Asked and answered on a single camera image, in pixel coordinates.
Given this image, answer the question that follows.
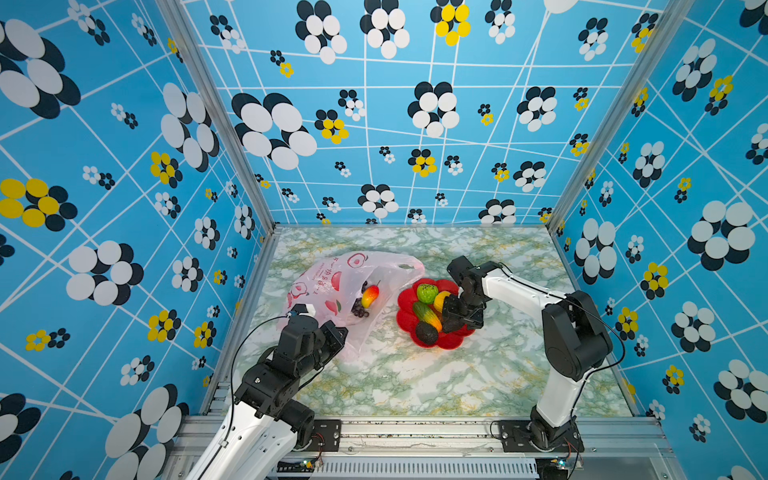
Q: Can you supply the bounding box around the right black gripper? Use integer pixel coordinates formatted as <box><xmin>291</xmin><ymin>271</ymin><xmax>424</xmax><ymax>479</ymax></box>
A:
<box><xmin>439</xmin><ymin>293</ymin><xmax>482</xmax><ymax>328</ymax></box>

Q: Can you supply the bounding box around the yellow lemon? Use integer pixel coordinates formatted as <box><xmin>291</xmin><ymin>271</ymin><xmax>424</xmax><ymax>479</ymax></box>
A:
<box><xmin>432</xmin><ymin>291</ymin><xmax>452</xmax><ymax>313</ymax></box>

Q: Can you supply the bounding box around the dark purple grape bunch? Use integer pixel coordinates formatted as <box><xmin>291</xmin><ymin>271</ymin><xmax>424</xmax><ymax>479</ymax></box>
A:
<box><xmin>351</xmin><ymin>298</ymin><xmax>370</xmax><ymax>318</ymax></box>

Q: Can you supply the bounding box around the green fruit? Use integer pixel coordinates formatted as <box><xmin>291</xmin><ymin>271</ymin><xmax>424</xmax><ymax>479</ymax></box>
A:
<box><xmin>416</xmin><ymin>283</ymin><xmax>440</xmax><ymax>305</ymax></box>

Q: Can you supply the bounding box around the dark avocado front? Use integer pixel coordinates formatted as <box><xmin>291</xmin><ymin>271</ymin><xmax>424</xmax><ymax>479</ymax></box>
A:
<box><xmin>414</xmin><ymin>322</ymin><xmax>439</xmax><ymax>347</ymax></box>

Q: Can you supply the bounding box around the pink translucent plastic bag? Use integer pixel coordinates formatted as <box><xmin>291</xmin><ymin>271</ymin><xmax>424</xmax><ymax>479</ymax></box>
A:
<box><xmin>283</xmin><ymin>250</ymin><xmax>425</xmax><ymax>361</ymax></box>

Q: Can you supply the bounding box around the red flower-shaped plate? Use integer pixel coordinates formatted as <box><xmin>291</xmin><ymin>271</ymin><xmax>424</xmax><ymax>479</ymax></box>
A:
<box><xmin>396</xmin><ymin>278</ymin><xmax>474</xmax><ymax>350</ymax></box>

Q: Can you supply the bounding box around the red yellow mango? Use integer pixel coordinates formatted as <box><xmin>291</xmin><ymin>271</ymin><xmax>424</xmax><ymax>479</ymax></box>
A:
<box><xmin>361</xmin><ymin>285</ymin><xmax>380</xmax><ymax>309</ymax></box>

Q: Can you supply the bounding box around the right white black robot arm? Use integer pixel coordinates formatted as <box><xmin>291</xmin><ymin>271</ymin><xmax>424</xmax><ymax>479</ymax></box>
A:
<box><xmin>442</xmin><ymin>256</ymin><xmax>613</xmax><ymax>451</ymax></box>

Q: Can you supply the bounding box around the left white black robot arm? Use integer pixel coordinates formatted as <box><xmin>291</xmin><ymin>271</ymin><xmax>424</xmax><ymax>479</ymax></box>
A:
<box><xmin>187</xmin><ymin>312</ymin><xmax>349</xmax><ymax>479</ymax></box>

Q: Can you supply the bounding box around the green yellow corn cob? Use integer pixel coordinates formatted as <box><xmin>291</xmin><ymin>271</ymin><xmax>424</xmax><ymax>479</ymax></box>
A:
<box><xmin>412</xmin><ymin>301</ymin><xmax>442</xmax><ymax>333</ymax></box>

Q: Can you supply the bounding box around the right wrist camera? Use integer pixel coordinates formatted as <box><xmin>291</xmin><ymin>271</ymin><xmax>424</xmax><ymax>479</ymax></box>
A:
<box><xmin>447</xmin><ymin>256</ymin><xmax>478</xmax><ymax>290</ymax></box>

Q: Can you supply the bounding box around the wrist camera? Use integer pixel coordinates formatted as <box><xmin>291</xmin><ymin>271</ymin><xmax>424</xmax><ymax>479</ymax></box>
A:
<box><xmin>447</xmin><ymin>256</ymin><xmax>478</xmax><ymax>290</ymax></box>
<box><xmin>287</xmin><ymin>303</ymin><xmax>316</xmax><ymax>318</ymax></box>

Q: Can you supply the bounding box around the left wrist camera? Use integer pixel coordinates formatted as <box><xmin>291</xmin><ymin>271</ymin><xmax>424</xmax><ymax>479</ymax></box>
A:
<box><xmin>287</xmin><ymin>303</ymin><xmax>316</xmax><ymax>318</ymax></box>

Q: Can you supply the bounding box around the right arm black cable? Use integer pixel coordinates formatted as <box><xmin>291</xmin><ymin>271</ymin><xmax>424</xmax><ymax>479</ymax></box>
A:
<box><xmin>497</xmin><ymin>262</ymin><xmax>627</xmax><ymax>421</ymax></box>

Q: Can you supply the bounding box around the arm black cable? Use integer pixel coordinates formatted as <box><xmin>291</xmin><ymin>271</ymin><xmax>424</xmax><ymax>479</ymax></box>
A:
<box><xmin>497</xmin><ymin>262</ymin><xmax>627</xmax><ymax>421</ymax></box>
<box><xmin>194</xmin><ymin>313</ymin><xmax>292</xmax><ymax>480</ymax></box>

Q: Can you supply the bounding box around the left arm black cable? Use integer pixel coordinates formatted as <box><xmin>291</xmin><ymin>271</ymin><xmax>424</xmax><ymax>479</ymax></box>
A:
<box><xmin>194</xmin><ymin>313</ymin><xmax>292</xmax><ymax>480</ymax></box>

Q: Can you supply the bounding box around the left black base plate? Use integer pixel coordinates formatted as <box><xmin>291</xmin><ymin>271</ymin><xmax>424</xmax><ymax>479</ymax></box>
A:
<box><xmin>305</xmin><ymin>418</ymin><xmax>343</xmax><ymax>453</ymax></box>

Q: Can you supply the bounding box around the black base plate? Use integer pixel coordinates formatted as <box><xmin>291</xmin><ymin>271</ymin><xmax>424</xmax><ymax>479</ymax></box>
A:
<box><xmin>305</xmin><ymin>418</ymin><xmax>343</xmax><ymax>453</ymax></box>
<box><xmin>490</xmin><ymin>419</ymin><xmax>585</xmax><ymax>455</ymax></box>

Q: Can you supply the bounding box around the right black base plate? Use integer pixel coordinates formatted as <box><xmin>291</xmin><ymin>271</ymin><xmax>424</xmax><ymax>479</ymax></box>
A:
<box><xmin>490</xmin><ymin>419</ymin><xmax>585</xmax><ymax>455</ymax></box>

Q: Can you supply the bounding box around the aluminium front rail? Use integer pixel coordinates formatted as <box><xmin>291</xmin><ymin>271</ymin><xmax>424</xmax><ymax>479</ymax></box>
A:
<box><xmin>161</xmin><ymin>416</ymin><xmax>685</xmax><ymax>479</ymax></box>

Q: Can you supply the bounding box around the left aluminium corner post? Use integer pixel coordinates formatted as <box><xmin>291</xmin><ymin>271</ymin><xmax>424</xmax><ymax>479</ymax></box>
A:
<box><xmin>157</xmin><ymin>0</ymin><xmax>275</xmax><ymax>238</ymax></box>

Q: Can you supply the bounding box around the aluminium corner post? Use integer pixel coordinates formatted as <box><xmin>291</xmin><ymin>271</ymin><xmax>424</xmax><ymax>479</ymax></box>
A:
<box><xmin>157</xmin><ymin>0</ymin><xmax>275</xmax><ymax>238</ymax></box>
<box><xmin>547</xmin><ymin>0</ymin><xmax>695</xmax><ymax>237</ymax></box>

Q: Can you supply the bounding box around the right aluminium corner post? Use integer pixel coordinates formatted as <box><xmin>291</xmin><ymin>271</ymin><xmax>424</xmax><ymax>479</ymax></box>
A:
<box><xmin>547</xmin><ymin>0</ymin><xmax>695</xmax><ymax>237</ymax></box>

